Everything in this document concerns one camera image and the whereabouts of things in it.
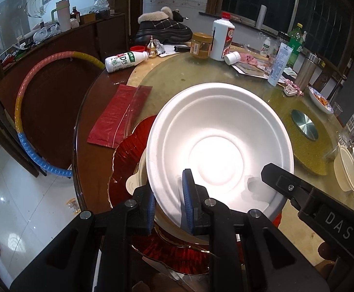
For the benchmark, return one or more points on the black fur-lined boot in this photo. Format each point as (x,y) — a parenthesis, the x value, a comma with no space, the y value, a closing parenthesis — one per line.
(177,14)
(161,29)

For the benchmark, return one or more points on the small brown bottle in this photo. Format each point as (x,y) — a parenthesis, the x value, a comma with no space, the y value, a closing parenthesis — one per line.
(76,15)

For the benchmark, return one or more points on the black lighter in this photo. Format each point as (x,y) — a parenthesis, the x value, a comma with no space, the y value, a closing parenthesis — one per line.
(182,48)

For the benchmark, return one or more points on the round steel hub disc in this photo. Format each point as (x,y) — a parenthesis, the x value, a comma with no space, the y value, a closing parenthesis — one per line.
(304,124)

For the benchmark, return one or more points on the white tumbler with straw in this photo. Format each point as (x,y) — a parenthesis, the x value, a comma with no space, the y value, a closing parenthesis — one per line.
(62,16)

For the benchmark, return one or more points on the white paper sheet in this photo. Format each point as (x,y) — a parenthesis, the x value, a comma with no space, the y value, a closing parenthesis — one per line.
(167,50)

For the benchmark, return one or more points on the small glass liquor bottle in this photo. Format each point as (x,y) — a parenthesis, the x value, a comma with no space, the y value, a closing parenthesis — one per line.
(270,65)

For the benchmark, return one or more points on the small crumpled wrapper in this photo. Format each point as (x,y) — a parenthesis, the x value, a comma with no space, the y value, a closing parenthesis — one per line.
(72,206)

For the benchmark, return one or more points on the white paper roll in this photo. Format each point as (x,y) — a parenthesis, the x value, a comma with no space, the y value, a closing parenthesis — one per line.
(261,16)

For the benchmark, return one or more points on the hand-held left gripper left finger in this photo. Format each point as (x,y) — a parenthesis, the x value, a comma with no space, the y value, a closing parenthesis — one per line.
(151,216)

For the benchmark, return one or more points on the large white milk drink bottle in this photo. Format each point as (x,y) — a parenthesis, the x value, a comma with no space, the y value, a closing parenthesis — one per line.
(123,61)

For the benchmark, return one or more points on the cream plastic bowl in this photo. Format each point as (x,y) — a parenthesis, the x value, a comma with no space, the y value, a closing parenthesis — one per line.
(133,184)
(344,170)

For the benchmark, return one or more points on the blue patterned plate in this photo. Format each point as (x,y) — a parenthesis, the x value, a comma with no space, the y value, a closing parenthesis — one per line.
(313,92)

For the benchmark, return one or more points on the white plastic bag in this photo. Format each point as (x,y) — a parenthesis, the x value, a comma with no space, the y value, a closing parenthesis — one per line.
(44,33)

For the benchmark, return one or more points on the small drinking glass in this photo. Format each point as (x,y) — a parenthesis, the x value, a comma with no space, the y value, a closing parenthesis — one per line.
(337,109)

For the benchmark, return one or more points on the peanut butter jar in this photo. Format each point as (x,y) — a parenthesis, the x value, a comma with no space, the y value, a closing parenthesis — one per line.
(201,47)

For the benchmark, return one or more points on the white plastic packet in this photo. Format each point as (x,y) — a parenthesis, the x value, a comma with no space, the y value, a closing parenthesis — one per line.
(278,67)

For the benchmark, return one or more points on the pink meat pack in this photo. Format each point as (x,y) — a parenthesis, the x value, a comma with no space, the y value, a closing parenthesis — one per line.
(250,59)

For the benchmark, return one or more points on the dark wooden chair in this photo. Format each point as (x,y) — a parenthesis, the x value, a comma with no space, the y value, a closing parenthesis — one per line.
(332,73)

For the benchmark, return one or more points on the multicoloured hula hoop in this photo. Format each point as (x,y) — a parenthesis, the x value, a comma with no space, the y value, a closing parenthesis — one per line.
(20,112)

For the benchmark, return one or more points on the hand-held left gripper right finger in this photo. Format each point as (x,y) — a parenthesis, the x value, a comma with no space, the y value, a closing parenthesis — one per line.
(189,200)

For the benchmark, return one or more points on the orange fried snacks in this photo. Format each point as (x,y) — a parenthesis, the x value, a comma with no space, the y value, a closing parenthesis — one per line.
(323,100)

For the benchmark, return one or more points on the white liquor bottle red cap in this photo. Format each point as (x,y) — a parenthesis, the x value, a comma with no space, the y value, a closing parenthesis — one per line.
(221,39)

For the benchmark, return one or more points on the red plastic bag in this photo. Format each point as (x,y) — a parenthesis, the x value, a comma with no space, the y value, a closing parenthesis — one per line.
(116,115)

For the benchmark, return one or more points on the clear glass mug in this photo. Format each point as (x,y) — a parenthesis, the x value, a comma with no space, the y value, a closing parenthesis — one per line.
(351,129)

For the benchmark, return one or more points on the steel thermos flask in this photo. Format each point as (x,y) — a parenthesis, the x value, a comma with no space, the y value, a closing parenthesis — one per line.
(305,73)

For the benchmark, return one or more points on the green plastic bottle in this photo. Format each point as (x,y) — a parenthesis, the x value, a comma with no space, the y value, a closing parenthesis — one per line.
(295,42)

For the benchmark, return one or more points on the red glass plate white label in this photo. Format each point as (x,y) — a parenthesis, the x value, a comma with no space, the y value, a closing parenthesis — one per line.
(128,158)

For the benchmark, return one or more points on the small white milk drink bottle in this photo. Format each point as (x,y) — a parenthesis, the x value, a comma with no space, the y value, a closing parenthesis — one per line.
(266,48)

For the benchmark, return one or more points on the white cup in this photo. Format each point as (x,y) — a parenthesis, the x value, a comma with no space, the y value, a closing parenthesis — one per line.
(232,58)

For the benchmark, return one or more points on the wooden sideboard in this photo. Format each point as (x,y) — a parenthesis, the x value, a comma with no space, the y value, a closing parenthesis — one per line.
(110,36)

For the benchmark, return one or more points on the grey printed booklet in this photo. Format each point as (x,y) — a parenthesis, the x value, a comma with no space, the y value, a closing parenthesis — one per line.
(250,70)

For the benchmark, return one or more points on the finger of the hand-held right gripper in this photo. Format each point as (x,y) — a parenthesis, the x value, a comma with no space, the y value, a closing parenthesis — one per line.
(281,182)

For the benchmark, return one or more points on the clear bottle black cap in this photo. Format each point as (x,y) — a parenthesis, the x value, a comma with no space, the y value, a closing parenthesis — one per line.
(281,44)

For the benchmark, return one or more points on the wrapped candies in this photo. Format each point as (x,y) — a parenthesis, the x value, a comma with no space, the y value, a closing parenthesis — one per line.
(297,87)

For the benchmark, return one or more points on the dark barred window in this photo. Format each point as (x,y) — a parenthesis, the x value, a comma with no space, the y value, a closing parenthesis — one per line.
(316,12)

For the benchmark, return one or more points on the green glass turntable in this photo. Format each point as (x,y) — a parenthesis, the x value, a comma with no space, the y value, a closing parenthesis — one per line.
(177,76)

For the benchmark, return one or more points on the clear plastic bag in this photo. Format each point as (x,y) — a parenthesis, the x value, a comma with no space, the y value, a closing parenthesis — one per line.
(101,6)

